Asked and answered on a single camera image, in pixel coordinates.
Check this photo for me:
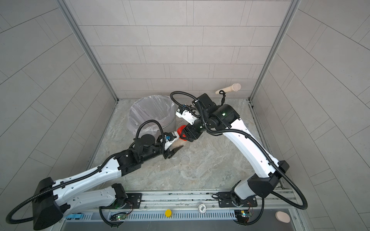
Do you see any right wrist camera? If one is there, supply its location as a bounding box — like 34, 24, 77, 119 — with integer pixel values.
176, 106, 197, 125

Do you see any circuit board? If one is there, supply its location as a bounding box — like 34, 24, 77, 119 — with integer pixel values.
110, 212, 128, 221
234, 210, 252, 223

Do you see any beige handle on stand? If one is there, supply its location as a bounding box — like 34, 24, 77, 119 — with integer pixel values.
215, 83, 241, 94

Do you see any clear plastic bin liner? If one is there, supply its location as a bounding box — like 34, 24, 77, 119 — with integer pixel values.
127, 95, 176, 136

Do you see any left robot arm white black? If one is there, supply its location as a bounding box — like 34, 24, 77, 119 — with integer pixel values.
5, 127, 184, 231

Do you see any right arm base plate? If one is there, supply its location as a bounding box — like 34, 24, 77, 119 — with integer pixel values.
212, 192, 258, 208

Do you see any pink oval pad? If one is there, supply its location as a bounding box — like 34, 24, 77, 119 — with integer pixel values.
275, 211, 291, 223

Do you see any blue toy car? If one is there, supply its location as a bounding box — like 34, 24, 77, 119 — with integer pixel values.
66, 213, 84, 220

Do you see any yellow round button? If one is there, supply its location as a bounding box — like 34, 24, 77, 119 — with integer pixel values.
165, 209, 172, 218

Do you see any aluminium rail frame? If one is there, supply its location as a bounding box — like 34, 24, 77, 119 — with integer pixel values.
63, 188, 291, 223

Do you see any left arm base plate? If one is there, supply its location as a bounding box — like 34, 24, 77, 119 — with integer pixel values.
101, 193, 142, 209

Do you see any black stand with round base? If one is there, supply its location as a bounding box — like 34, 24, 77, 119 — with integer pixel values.
219, 90, 226, 106

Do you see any left circuit board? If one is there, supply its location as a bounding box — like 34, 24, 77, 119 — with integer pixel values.
110, 212, 128, 221

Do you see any grey mesh waste bin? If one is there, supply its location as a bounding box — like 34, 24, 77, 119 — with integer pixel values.
128, 95, 177, 139

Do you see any red lidded rice jar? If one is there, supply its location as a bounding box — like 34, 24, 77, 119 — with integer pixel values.
172, 125, 188, 141

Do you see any right circuit board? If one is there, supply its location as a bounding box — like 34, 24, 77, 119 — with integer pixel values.
234, 210, 252, 223

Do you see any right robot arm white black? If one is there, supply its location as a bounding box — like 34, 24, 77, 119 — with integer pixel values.
170, 91, 308, 210

